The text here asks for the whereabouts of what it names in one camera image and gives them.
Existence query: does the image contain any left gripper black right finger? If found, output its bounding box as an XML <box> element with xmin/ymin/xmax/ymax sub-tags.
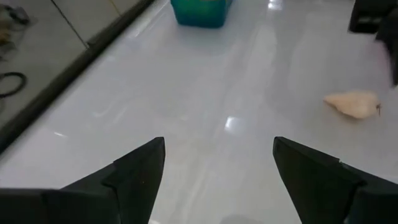
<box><xmin>272</xmin><ymin>136</ymin><xmax>398</xmax><ymax>224</ymax></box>

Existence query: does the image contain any blue plastic basket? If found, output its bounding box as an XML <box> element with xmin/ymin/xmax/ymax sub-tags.
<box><xmin>170</xmin><ymin>0</ymin><xmax>234</xmax><ymax>29</ymax></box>

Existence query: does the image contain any black table edge rim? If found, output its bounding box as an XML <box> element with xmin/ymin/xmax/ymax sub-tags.
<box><xmin>0</xmin><ymin>0</ymin><xmax>156</xmax><ymax>155</ymax></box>

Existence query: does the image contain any black cable loop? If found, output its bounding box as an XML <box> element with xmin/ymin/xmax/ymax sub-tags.
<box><xmin>0</xmin><ymin>72</ymin><xmax>28</xmax><ymax>99</ymax></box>

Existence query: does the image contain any large white garlic bulb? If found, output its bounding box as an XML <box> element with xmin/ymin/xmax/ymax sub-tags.
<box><xmin>322</xmin><ymin>90</ymin><xmax>382</xmax><ymax>120</ymax></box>

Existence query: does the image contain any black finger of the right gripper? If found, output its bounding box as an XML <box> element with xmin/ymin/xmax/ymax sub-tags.
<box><xmin>375</xmin><ymin>9</ymin><xmax>398</xmax><ymax>87</ymax></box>

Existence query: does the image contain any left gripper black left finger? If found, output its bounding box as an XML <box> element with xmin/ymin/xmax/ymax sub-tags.
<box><xmin>0</xmin><ymin>136</ymin><xmax>167</xmax><ymax>224</ymax></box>

